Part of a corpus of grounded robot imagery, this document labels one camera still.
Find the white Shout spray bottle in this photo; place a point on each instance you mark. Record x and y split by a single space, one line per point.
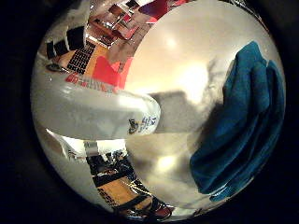
93 115

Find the blue striped cloth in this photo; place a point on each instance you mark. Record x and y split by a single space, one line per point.
246 124

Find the yellow printed cardboard box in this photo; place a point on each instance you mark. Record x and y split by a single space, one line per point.
123 189

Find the red chair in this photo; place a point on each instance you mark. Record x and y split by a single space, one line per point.
109 73

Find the yellow box with black grille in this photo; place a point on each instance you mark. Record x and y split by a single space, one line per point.
82 57

